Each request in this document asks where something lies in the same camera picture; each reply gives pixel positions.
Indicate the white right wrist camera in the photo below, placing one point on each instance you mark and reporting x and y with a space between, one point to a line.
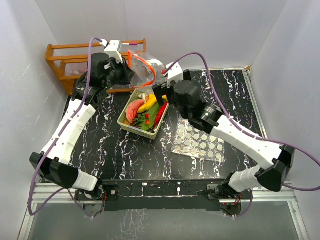
175 74

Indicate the red toy chili pepper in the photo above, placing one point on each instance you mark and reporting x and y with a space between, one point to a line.
160 114

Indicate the red watermelon slice toy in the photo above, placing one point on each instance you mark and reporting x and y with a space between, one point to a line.
132 109

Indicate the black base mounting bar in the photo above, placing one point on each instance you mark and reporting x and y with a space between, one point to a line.
173 194

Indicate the cherry tomato sprig toy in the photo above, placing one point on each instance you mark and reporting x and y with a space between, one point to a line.
141 119

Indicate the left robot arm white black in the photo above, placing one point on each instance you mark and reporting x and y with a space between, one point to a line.
53 162

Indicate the yellow toy banana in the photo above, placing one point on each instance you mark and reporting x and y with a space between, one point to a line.
152 99
145 107

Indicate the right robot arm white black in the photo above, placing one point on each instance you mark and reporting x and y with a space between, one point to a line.
273 161

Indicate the pale green perforated basket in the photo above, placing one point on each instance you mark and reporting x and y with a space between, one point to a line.
151 133

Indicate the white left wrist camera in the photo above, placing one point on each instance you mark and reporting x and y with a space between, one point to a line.
113 50

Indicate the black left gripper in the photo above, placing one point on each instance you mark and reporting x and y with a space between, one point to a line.
125 69

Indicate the pink white marker pen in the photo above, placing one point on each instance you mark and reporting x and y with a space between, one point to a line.
130 43

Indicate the green toy leaf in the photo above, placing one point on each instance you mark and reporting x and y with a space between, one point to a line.
153 113

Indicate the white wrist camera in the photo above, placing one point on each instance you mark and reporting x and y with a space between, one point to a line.
175 74
113 50

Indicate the clear bag of white discs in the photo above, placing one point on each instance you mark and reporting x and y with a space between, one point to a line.
191 142

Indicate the wooden shelf rack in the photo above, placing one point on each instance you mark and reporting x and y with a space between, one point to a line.
70 66

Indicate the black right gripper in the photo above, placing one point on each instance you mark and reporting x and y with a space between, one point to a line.
160 90

